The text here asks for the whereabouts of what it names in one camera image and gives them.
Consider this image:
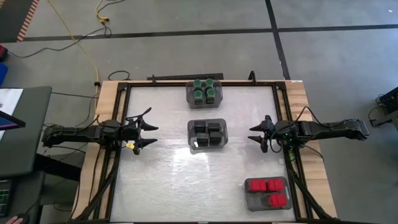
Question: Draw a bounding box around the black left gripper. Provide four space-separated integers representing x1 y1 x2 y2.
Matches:
119 114 159 156

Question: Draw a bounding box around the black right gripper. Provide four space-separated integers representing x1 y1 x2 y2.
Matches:
247 114 295 154

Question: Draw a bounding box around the green cap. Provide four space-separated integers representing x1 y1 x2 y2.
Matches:
193 89 205 105

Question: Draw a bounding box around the grey translucent plastic bin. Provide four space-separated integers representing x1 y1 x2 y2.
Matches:
244 176 294 212
187 118 229 151
185 80 223 109

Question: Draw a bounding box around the white glossy table sheet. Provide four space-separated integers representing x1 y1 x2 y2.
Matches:
109 85 297 222

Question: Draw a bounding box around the black flat bar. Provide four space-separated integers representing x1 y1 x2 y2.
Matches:
147 73 224 82

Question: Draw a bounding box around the grey desk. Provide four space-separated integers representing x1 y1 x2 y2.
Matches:
0 86 53 180

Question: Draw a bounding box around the black equipment stand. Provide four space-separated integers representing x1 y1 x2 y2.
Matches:
368 86 398 130

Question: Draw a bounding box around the black tablet screen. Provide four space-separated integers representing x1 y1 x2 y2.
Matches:
0 110 27 131

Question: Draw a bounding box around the white paper sheet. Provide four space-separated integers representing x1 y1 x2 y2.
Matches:
0 88 24 141

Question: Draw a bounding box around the backlit keyboard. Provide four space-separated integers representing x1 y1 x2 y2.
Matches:
0 179 15 218

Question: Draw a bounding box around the blue object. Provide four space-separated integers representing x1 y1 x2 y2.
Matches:
0 62 9 86

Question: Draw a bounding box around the dark mat orange striped edge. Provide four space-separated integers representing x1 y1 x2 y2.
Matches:
0 0 40 43

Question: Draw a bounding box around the black left wrist camera cable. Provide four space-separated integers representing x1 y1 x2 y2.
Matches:
124 107 152 122

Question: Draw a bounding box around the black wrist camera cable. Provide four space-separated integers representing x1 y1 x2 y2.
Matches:
294 105 340 127
124 107 152 122

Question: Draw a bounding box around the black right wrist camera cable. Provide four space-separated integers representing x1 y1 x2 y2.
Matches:
294 105 340 127

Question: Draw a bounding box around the black cable loop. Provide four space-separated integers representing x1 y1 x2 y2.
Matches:
108 70 131 82

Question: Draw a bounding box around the long yellow cable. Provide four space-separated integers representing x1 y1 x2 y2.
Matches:
48 0 100 94

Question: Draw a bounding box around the thin black desk cable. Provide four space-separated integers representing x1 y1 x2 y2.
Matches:
51 91 100 100

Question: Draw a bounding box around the long black floor cable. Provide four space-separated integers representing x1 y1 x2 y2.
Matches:
6 23 113 60

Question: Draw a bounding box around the yellow cable with plug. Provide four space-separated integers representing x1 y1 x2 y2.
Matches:
95 0 126 25

